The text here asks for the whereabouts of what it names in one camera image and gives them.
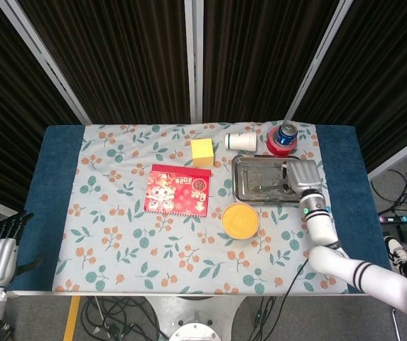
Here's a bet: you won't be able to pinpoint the black power strip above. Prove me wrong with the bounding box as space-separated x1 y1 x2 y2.
379 212 407 225

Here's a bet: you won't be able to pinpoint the stainless steel tray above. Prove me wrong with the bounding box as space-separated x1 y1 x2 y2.
231 154 310 206

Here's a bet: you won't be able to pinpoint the red tape roll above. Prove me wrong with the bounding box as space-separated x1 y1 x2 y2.
266 126 299 158

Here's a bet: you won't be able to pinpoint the blue drink can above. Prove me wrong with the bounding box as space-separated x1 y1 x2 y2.
278 120 298 146

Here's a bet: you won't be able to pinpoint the floral printed tablecloth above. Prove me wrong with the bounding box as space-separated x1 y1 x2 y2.
52 121 349 296

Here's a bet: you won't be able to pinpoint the yellow floor tape strip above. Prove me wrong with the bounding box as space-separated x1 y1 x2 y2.
63 296 82 341

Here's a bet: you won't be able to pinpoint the beige bowl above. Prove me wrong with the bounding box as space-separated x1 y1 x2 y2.
221 202 261 242

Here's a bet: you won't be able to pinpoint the stacked white paper cups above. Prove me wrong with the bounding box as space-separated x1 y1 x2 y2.
224 131 258 152

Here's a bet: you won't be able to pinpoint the yellow foam cube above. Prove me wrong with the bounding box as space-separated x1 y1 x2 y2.
190 138 215 168

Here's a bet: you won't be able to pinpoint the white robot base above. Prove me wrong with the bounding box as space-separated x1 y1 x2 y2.
145 294 249 341

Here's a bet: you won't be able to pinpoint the red spiral desk calendar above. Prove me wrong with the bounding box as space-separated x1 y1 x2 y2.
143 163 213 218

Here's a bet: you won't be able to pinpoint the blue table cover cloth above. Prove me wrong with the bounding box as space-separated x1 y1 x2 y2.
6 124 392 294

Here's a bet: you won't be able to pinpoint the white and black shoe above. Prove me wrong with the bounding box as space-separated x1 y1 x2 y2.
383 235 407 275

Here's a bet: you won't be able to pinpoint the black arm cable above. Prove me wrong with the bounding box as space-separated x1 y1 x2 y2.
281 258 310 296

